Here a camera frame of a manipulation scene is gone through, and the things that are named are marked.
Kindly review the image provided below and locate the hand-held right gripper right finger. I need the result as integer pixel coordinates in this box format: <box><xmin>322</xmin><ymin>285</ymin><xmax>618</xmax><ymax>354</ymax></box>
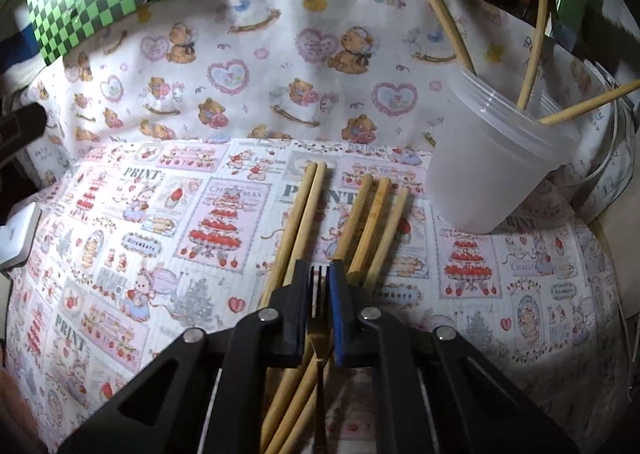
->
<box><xmin>327</xmin><ymin>259</ymin><xmax>581</xmax><ymax>454</ymax></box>

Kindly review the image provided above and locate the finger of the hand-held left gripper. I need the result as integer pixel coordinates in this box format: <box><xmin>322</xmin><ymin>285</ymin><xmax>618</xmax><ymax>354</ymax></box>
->
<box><xmin>0</xmin><ymin>102</ymin><xmax>48</xmax><ymax>169</ymax></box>

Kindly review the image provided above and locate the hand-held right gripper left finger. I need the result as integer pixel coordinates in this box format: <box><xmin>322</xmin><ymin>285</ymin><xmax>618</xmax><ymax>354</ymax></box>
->
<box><xmin>57</xmin><ymin>259</ymin><xmax>313</xmax><ymax>454</ymax></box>

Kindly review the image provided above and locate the pile of bamboo chopsticks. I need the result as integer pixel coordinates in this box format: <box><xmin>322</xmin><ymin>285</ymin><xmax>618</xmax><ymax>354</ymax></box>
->
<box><xmin>257</xmin><ymin>161</ymin><xmax>412</xmax><ymax>454</ymax></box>

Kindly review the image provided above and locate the translucent plastic cup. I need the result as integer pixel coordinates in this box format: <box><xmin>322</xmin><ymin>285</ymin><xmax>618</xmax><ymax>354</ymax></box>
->
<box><xmin>424</xmin><ymin>68</ymin><xmax>582</xmax><ymax>235</ymax></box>

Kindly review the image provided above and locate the striped cloth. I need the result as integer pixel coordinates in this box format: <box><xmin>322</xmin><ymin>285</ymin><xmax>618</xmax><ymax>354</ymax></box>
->
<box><xmin>0</xmin><ymin>0</ymin><xmax>48</xmax><ymax>89</ymax></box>

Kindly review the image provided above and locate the white desk lamp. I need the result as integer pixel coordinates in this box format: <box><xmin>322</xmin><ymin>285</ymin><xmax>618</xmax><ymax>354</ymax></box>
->
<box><xmin>0</xmin><ymin>204</ymin><xmax>42</xmax><ymax>271</ymax></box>

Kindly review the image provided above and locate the strawberry print cloth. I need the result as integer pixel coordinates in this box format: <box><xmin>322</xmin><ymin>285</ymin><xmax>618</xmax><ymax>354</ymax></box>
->
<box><xmin>5</xmin><ymin>139</ymin><xmax>631</xmax><ymax>454</ymax></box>

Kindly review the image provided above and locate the bear print cloth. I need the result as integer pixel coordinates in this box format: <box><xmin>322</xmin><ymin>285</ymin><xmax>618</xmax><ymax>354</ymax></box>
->
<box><xmin>10</xmin><ymin>0</ymin><xmax>626</xmax><ymax>215</ymax></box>

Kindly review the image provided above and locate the wooden board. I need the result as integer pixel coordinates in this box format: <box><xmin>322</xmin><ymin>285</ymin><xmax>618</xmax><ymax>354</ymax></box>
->
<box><xmin>595</xmin><ymin>194</ymin><xmax>640</xmax><ymax>295</ymax></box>

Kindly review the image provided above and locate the white cable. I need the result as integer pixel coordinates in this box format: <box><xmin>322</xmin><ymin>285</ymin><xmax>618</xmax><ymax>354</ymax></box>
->
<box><xmin>550</xmin><ymin>104</ymin><xmax>640</xmax><ymax>215</ymax></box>

